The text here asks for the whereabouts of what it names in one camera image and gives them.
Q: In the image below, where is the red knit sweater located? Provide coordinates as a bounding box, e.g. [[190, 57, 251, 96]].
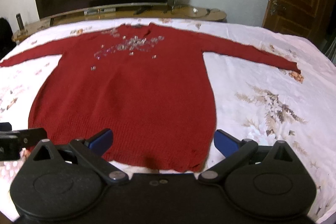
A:
[[1, 24, 298, 172]]

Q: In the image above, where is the white floral bed sheet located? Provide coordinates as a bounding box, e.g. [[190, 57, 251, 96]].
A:
[[1, 18, 335, 223]]

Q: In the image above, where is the black garment on chair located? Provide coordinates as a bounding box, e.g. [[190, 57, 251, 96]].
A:
[[0, 18, 17, 59]]

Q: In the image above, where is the silver set-top box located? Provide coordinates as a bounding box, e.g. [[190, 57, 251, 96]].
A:
[[84, 7, 116, 15]]

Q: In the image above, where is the wooden tv stand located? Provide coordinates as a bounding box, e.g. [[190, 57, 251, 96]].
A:
[[12, 5, 227, 44]]

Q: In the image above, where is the brass door handle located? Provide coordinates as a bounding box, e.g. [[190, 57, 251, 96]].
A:
[[269, 0, 286, 15]]

